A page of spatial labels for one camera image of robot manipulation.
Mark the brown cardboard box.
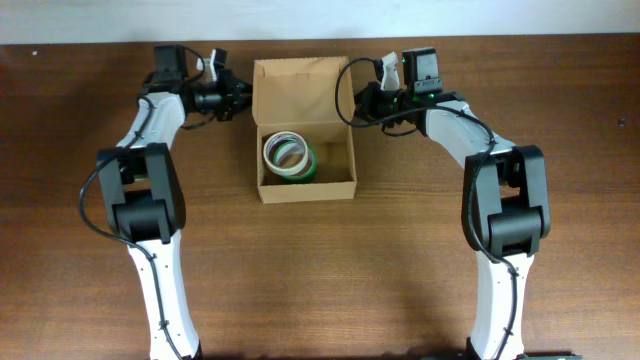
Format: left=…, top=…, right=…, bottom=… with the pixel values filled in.
left=252, top=56, right=357, bottom=204

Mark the green tape roll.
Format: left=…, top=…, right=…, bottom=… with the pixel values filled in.
left=272, top=141, right=317, bottom=184

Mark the beige masking tape roll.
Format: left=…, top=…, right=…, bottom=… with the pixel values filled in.
left=262, top=131, right=310, bottom=176

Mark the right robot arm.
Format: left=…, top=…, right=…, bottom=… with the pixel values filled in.
left=344, top=47, right=551, bottom=360

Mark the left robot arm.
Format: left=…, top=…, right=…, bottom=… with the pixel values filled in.
left=90, top=45, right=252, bottom=359

